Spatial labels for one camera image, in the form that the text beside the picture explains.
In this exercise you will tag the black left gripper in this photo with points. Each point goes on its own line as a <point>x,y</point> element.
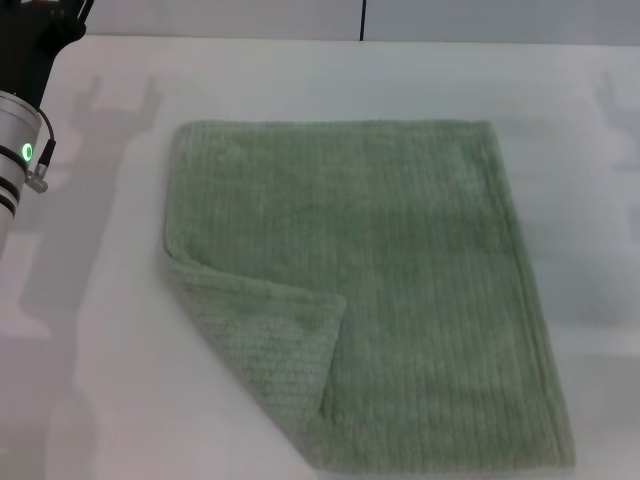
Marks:
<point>30,50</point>

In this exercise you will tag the black vertical strip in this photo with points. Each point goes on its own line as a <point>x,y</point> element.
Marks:
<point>362,20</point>

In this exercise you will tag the green ribbed towel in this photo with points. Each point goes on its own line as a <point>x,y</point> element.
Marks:
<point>400,260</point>

